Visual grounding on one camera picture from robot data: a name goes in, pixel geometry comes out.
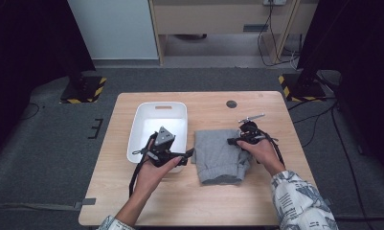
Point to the white panel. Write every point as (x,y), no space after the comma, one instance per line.
(113,28)

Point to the person's left hand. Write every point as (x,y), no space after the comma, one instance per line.
(149,179)

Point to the white power strip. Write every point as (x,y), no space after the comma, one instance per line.
(274,2)

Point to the black curtain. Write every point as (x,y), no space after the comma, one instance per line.
(27,48)
(362,48)

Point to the person's right hand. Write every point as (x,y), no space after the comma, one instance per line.
(264,156)

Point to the grey shorts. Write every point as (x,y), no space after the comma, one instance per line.
(215,156)

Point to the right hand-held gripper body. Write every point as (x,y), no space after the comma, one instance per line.
(250,132)

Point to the white plastic basket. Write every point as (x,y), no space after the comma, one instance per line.
(161,115)

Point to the black stand with striped base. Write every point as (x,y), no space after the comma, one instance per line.
(84,89)
(303,89)

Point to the grey round table grommet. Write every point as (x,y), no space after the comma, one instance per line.
(231,104)

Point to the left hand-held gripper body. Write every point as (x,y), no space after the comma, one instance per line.
(164,137)

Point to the grey tape strip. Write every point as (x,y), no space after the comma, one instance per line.
(89,201)
(328,202)

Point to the light wooden desk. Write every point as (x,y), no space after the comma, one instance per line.
(212,19)

